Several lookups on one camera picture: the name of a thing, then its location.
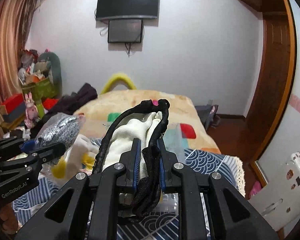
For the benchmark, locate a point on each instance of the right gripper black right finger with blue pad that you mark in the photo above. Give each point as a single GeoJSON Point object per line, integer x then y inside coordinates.
{"type": "Point", "coordinates": [210, 204]}

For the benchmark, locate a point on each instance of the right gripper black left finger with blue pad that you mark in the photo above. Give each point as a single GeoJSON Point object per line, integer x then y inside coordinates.
{"type": "Point", "coordinates": [86, 207]}

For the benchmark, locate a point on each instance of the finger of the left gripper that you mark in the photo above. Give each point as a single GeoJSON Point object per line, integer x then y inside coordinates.
{"type": "Point", "coordinates": [16, 146]}
{"type": "Point", "coordinates": [41, 155]}

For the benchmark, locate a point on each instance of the silver glitter pouch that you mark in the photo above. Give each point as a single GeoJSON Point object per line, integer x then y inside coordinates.
{"type": "Point", "coordinates": [60, 128]}

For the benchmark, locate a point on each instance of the floral patterned cloth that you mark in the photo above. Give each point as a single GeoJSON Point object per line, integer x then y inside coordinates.
{"type": "Point", "coordinates": [58, 172]}

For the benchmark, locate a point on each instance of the white towel cloth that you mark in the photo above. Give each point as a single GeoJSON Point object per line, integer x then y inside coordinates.
{"type": "Point", "coordinates": [82, 147]}

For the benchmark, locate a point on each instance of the red box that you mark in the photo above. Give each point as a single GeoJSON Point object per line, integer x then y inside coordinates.
{"type": "Point", "coordinates": [11, 103]}

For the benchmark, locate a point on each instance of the pink rabbit plush toy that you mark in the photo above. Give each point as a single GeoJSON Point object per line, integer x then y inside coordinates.
{"type": "Point", "coordinates": [31, 111]}

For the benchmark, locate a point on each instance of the white cabinet with stickers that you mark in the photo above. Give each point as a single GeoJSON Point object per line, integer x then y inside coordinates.
{"type": "Point", "coordinates": [279, 201]}

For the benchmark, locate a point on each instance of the black clothes pile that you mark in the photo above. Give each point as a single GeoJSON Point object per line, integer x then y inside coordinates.
{"type": "Point", "coordinates": [67, 104]}

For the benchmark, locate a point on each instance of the green box of clutter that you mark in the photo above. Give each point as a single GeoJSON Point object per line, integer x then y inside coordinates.
{"type": "Point", "coordinates": [42, 89]}

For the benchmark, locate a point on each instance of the blue white patterned tablecloth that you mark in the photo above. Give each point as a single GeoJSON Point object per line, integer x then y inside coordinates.
{"type": "Point", "coordinates": [160, 222]}

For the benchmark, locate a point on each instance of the grey green plush pillow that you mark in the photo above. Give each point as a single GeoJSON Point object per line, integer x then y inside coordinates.
{"type": "Point", "coordinates": [54, 73]}

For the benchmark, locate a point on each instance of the clear plastic box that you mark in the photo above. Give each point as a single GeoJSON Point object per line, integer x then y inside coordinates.
{"type": "Point", "coordinates": [175, 142]}

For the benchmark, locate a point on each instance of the beige blanket coloured squares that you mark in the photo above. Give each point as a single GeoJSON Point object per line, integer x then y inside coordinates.
{"type": "Point", "coordinates": [179, 108]}

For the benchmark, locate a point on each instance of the dark bag on floor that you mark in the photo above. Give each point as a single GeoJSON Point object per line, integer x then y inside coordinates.
{"type": "Point", "coordinates": [208, 115]}

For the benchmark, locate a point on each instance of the yellow fuzzy arch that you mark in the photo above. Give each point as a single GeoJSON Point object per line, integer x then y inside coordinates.
{"type": "Point", "coordinates": [118, 79]}

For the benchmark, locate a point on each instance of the striped brown curtain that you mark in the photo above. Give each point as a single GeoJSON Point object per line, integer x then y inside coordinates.
{"type": "Point", "coordinates": [15, 21]}

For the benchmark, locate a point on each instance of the small black wall monitor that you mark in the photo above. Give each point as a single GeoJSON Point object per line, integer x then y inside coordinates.
{"type": "Point", "coordinates": [125, 31]}

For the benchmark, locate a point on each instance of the black wall television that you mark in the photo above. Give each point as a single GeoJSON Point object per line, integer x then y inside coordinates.
{"type": "Point", "coordinates": [118, 9]}

